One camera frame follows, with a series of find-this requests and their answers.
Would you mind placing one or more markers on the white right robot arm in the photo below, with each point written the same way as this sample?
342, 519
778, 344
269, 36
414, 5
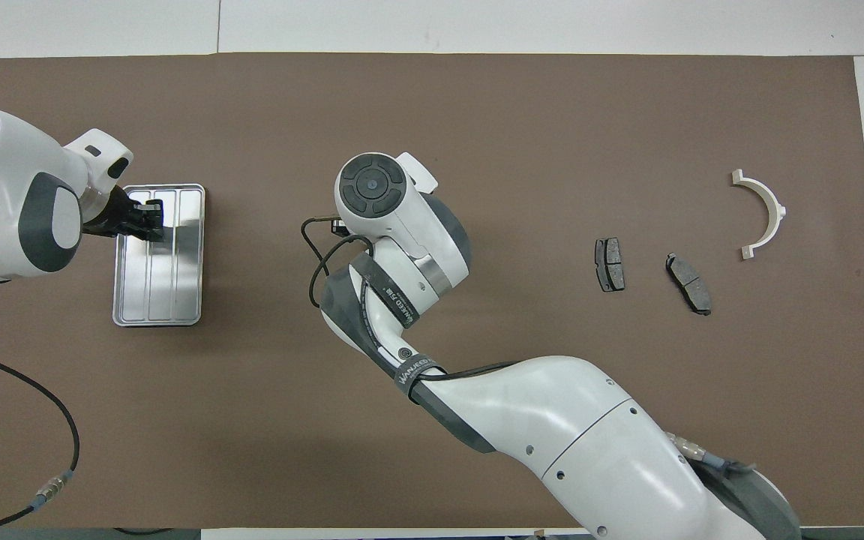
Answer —
589, 435

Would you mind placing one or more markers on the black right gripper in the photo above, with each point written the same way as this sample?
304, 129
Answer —
339, 225

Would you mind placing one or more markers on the rectangular dark grey brake pad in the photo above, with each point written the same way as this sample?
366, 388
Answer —
610, 264

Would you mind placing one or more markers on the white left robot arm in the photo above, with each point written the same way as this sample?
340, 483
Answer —
4, 195

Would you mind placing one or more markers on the brown table mat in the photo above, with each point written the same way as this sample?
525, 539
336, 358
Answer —
477, 112

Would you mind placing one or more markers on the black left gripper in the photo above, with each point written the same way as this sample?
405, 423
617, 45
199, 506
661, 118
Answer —
121, 217

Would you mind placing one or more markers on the silver metal tray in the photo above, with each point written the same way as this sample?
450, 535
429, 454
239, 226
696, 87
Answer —
169, 292

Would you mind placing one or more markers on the elongated dark grey brake pad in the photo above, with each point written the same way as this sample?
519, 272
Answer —
688, 283

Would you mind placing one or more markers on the white semicircular bracket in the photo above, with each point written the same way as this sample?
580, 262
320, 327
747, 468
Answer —
772, 201

